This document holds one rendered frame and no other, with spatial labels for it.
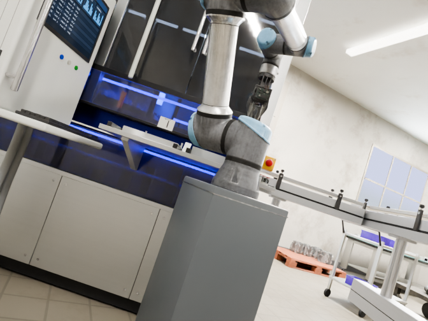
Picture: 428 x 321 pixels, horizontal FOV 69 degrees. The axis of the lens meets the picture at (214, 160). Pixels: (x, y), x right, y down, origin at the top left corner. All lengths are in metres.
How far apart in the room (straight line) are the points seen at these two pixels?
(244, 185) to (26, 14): 1.02
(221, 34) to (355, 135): 6.08
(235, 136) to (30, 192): 1.28
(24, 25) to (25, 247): 1.10
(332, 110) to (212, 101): 5.56
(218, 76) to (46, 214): 1.26
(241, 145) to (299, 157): 5.03
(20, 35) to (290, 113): 4.91
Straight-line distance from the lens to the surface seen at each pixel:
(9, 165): 1.71
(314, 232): 6.45
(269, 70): 1.35
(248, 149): 0.91
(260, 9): 0.94
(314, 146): 6.15
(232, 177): 0.90
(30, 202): 1.91
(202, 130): 0.98
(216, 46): 0.95
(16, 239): 1.96
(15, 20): 1.44
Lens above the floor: 0.79
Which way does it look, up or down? 4 degrees up
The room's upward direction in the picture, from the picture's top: 19 degrees clockwise
